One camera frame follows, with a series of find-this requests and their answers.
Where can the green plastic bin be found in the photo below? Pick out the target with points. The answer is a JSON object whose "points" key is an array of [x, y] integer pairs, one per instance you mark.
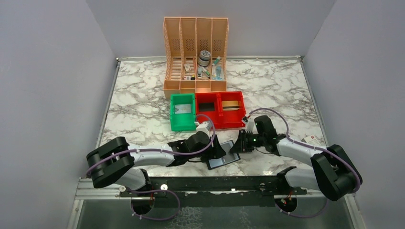
{"points": [[182, 122]]}

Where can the gold credit card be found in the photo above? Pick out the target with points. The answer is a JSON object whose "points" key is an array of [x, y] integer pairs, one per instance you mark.
{"points": [[230, 105]]}

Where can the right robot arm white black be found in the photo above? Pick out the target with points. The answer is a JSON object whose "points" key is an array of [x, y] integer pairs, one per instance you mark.
{"points": [[331, 171]]}

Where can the black card holder wallet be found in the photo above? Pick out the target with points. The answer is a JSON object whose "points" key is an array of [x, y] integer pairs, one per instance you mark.
{"points": [[226, 159]]}

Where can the black card in red bin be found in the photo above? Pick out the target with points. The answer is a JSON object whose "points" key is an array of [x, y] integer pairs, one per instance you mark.
{"points": [[206, 107]]}

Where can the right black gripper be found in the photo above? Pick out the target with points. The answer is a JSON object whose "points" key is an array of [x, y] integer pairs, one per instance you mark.
{"points": [[241, 142]]}

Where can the red plastic bin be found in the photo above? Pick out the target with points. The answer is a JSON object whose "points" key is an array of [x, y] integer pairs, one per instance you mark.
{"points": [[215, 116], [232, 119]]}

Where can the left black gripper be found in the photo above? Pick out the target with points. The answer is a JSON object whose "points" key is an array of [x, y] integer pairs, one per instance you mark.
{"points": [[212, 149]]}

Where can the green marker pen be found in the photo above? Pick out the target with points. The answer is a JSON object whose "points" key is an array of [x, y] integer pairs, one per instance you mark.
{"points": [[206, 72]]}

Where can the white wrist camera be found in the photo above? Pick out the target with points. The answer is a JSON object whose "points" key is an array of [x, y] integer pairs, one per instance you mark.
{"points": [[249, 124], [204, 127]]}

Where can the small white box in organizer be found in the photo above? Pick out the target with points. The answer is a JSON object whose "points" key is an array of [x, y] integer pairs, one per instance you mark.
{"points": [[187, 67]]}

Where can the peach desk file organizer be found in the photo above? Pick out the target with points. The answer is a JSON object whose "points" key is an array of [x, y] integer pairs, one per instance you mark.
{"points": [[184, 38]]}

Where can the blue packaged item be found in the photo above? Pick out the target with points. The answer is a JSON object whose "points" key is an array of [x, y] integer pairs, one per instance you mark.
{"points": [[217, 73]]}

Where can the round grey tin jar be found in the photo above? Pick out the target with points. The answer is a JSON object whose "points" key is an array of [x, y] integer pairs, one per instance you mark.
{"points": [[204, 58]]}

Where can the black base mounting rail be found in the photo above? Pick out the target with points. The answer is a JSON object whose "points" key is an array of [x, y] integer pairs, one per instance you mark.
{"points": [[262, 184]]}

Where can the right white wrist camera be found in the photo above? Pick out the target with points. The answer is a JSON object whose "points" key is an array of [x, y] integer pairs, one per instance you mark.
{"points": [[249, 124]]}

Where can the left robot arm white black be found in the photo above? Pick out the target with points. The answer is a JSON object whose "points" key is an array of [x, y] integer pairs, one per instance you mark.
{"points": [[115, 163]]}

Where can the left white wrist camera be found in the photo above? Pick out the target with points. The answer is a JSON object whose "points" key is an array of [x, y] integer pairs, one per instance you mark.
{"points": [[204, 127]]}

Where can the silver card in green bin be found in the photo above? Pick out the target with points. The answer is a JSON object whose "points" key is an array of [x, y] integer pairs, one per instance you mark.
{"points": [[182, 108]]}

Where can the green capped tube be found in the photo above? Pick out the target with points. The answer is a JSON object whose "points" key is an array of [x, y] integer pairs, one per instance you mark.
{"points": [[215, 62]]}

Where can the small white bottle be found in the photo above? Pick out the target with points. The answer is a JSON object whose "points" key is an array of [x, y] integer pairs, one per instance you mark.
{"points": [[199, 73]]}

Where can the small white box red label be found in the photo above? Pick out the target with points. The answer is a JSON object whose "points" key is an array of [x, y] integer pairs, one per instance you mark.
{"points": [[311, 140]]}

